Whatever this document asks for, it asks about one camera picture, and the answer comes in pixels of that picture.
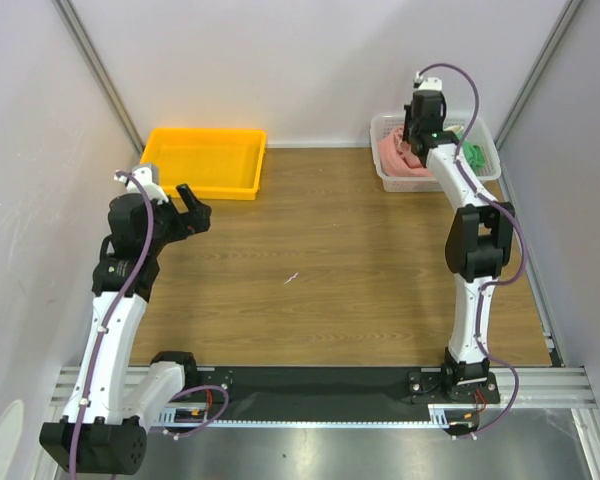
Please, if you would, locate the pink towel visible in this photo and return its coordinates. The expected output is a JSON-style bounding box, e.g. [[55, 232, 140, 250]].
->
[[377, 127, 433, 178]]

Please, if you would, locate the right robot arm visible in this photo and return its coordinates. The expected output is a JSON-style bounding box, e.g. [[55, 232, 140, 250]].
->
[[404, 87, 514, 402]]

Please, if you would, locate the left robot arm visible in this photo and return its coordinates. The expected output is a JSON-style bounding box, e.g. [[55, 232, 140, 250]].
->
[[39, 184, 212, 477]]

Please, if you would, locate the white patterned towel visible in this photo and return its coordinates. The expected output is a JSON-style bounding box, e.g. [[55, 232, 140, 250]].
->
[[445, 125, 464, 134]]

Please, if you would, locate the yellow plastic tray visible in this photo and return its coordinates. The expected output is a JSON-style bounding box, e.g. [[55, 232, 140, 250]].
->
[[141, 128, 267, 201]]

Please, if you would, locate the white plastic basket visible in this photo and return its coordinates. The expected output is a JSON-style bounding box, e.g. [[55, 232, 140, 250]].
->
[[370, 113, 501, 198]]

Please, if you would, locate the green towel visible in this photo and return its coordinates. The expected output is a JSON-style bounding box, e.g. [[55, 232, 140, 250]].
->
[[462, 142, 487, 175]]

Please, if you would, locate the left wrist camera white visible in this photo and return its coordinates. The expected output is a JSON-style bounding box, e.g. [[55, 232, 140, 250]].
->
[[114, 163, 168, 204]]

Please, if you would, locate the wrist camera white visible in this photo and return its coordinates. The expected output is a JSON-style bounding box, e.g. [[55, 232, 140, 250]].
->
[[114, 163, 168, 204], [413, 72, 442, 92]]

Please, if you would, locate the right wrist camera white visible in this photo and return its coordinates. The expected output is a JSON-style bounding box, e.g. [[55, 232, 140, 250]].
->
[[413, 72, 442, 92]]

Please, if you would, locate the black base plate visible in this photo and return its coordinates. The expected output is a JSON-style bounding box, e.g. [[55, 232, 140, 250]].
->
[[197, 366, 500, 424]]

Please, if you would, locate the right corner aluminium post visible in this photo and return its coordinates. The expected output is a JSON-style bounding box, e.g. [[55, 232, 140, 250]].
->
[[494, 0, 585, 150]]

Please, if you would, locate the corner aluminium post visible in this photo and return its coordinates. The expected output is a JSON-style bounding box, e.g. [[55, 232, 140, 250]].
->
[[51, 0, 145, 157], [494, 0, 585, 150]]

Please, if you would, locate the white cable duct left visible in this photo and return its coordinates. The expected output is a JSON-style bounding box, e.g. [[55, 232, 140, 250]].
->
[[153, 405, 210, 429]]

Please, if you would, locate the white cable duct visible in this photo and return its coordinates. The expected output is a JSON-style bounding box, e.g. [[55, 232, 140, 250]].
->
[[428, 403, 480, 428], [153, 405, 210, 429]]

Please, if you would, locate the left corner aluminium post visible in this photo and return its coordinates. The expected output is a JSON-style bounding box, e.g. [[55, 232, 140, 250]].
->
[[51, 0, 145, 157]]

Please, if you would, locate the aluminium frame rail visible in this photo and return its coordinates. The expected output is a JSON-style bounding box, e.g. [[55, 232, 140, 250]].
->
[[49, 365, 597, 408]]

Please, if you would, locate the white cable duct right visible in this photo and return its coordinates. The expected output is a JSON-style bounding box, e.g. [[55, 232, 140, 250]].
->
[[428, 403, 480, 428]]

